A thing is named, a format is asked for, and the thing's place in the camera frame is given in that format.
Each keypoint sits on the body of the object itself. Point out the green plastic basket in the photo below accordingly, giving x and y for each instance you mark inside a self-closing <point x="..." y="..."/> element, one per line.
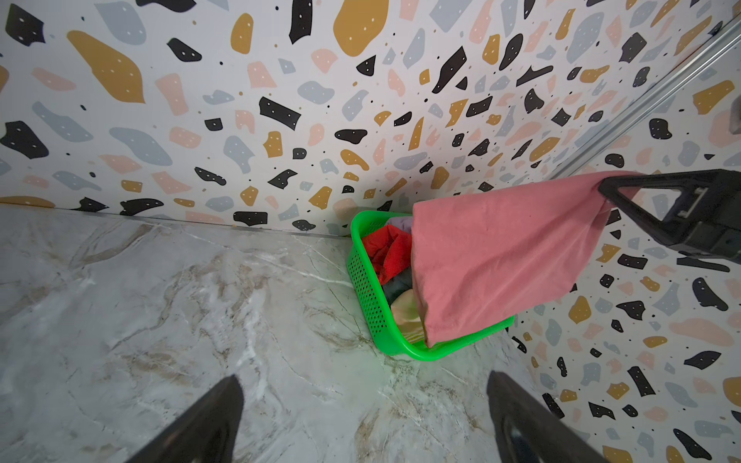
<point x="377" y="312"/>

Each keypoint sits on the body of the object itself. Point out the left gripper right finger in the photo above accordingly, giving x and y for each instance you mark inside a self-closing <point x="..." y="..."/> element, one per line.
<point x="527" y="432"/>

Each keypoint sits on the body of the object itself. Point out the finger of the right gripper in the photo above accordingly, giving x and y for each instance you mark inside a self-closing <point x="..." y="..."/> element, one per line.
<point x="703" y="222"/>

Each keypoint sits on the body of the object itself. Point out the purple grey t shirt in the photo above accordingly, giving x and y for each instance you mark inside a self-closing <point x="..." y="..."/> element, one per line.
<point x="403" y="223"/>

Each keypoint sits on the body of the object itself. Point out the right corner aluminium post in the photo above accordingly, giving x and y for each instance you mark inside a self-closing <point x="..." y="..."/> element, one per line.
<point x="687" y="70"/>

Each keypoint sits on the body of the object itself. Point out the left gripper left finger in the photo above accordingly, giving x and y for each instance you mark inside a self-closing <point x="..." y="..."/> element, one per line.
<point x="205" y="432"/>

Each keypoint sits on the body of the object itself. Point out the red t shirt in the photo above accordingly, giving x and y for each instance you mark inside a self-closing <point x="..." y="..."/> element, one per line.
<point x="389" y="250"/>

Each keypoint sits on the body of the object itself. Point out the dusty pink t shirt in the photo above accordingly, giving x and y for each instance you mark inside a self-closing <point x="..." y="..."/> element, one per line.
<point x="482" y="258"/>

